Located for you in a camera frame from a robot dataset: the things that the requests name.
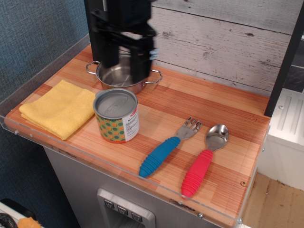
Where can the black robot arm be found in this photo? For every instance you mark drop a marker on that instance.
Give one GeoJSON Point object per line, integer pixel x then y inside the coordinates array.
{"type": "Point", "coordinates": [126, 4]}

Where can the black left frame post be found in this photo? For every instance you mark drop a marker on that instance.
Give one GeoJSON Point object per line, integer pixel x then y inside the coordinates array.
{"type": "Point", "coordinates": [91, 5]}

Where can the clear acrylic table guard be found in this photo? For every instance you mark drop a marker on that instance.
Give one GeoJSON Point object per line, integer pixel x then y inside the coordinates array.
{"type": "Point", "coordinates": [163, 109]}

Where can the black right frame post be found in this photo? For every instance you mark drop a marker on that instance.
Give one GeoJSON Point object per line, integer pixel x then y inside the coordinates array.
{"type": "Point", "coordinates": [287, 61]}

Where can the silver dispenser panel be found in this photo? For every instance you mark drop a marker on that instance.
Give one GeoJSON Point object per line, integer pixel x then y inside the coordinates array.
{"type": "Point", "coordinates": [118, 212]}

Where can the red handled spoon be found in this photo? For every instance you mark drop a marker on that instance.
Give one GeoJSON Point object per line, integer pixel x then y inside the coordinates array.
{"type": "Point", "coordinates": [216, 138]}

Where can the grey toy fridge cabinet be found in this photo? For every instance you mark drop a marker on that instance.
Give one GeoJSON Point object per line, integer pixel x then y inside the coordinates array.
{"type": "Point", "coordinates": [81, 182]}

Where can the blue handled fork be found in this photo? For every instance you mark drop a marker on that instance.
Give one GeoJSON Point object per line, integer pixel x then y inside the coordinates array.
{"type": "Point", "coordinates": [154, 160]}

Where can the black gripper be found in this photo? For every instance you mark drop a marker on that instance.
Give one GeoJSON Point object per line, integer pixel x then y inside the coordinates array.
{"type": "Point", "coordinates": [128, 28]}

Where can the orange object bottom left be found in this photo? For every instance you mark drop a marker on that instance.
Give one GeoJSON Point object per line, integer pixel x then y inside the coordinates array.
{"type": "Point", "coordinates": [28, 223]}

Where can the yellow folded cloth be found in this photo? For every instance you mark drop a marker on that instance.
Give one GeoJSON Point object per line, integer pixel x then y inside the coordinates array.
{"type": "Point", "coordinates": [62, 110]}

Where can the black frame post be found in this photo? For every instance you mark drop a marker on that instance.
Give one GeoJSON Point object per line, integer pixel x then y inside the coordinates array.
{"type": "Point", "coordinates": [91, 5]}
{"type": "Point", "coordinates": [287, 61]}

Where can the small steel pot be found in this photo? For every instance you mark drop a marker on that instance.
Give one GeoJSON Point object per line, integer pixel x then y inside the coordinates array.
{"type": "Point", "coordinates": [119, 76]}

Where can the black object bottom left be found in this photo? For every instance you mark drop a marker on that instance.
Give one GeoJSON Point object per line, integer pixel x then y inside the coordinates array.
{"type": "Point", "coordinates": [11, 212]}

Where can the toy food can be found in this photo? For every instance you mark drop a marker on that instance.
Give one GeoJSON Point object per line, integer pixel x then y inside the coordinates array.
{"type": "Point", "coordinates": [117, 115]}

